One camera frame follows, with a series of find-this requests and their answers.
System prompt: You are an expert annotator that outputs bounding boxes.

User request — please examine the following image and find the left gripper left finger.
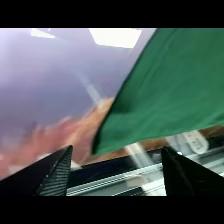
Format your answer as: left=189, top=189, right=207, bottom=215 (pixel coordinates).
left=0, top=144, right=74, bottom=197

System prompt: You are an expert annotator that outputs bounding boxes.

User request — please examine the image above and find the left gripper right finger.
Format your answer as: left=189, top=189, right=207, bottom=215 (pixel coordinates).
left=161, top=145, right=224, bottom=197

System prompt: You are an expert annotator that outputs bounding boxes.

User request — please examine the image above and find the green T-shirt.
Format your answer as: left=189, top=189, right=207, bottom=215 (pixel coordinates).
left=91, top=28, right=224, bottom=156

